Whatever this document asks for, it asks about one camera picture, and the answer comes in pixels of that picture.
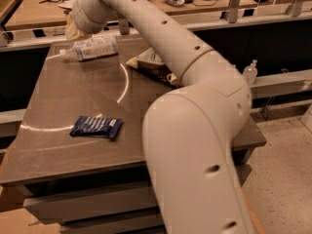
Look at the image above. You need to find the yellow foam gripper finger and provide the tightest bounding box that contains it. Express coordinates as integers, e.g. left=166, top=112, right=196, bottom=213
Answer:
left=65, top=14, right=91, bottom=41

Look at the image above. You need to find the clear plastic water bottle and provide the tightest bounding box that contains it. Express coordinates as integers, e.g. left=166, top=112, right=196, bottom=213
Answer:
left=59, top=36, right=118, bottom=61

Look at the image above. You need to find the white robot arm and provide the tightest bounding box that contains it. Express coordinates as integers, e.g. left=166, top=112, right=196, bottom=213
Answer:
left=72, top=0, right=255, bottom=234

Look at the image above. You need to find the blue rxbar blueberry wrapper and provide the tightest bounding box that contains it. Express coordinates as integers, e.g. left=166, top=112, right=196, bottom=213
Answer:
left=69, top=116, right=123, bottom=138

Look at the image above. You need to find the small clear sanitizer bottle right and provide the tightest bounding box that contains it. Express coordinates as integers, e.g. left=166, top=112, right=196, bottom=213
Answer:
left=243, top=59, right=257, bottom=85

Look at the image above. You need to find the wooden background desk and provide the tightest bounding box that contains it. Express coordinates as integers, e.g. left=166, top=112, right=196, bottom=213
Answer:
left=4, top=0, right=259, bottom=32

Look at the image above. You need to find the brown crumpled chip bag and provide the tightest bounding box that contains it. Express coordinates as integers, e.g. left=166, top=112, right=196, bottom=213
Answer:
left=126, top=48, right=181, bottom=88

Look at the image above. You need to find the grey drawer cabinet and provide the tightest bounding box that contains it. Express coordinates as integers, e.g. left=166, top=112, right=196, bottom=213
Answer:
left=0, top=31, right=267, bottom=234

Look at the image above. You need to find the metal railing frame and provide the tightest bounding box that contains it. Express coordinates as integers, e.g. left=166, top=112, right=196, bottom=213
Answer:
left=0, top=0, right=312, bottom=53

